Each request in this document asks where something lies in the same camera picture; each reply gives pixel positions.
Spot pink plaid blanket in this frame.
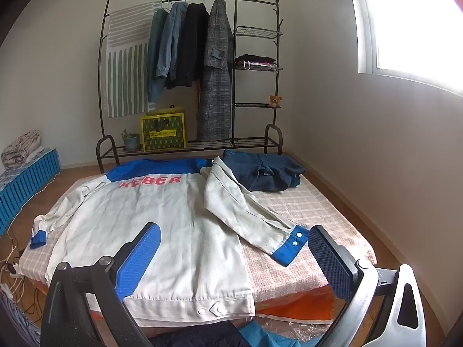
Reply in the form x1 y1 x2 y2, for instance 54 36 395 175
18 173 379 297

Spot green striped wall hanging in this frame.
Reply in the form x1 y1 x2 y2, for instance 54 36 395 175
102 2 160 118

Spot teal denim jacket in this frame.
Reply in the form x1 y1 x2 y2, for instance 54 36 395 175
146 7 169 104

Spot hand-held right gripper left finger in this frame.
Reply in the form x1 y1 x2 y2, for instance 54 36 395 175
41 222 161 347

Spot floor cables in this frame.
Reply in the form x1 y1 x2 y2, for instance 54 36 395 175
0 220 47 322

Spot bundled patterned cloth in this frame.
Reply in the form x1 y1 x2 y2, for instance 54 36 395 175
1 130 42 169

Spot black coat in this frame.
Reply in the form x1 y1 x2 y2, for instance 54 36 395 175
166 3 210 89

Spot light blue cloth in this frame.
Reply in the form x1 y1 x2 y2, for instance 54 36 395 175
239 323 301 347

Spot black metal clothes rack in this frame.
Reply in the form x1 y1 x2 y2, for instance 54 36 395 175
96 0 284 174

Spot white and blue jacket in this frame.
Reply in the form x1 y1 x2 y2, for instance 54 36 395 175
29 156 310 328

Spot small potted plant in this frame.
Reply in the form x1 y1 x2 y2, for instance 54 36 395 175
121 128 141 152

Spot window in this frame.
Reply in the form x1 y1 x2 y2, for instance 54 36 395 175
345 0 463 93

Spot folded navy clothes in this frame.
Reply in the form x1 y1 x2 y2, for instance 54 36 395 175
221 149 307 193

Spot orange sheet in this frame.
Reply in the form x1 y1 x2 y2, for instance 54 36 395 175
253 289 335 322

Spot stack of folded clothes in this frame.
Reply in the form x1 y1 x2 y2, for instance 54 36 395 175
234 54 281 70

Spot person's striped trousers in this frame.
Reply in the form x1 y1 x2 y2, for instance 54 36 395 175
0 293 42 347

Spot yellow and green box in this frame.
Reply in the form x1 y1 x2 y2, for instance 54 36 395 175
140 106 189 152

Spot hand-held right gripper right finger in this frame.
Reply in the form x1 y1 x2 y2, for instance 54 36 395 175
307 225 427 347

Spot blue slatted crate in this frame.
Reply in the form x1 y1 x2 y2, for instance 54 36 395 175
0 148 61 235

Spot blue denim jacket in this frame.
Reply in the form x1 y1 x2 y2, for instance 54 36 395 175
156 2 189 80

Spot grey plaid coat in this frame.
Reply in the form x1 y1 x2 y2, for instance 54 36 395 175
196 0 234 142

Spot dark navy cloth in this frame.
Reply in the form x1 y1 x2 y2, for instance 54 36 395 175
152 322 254 347

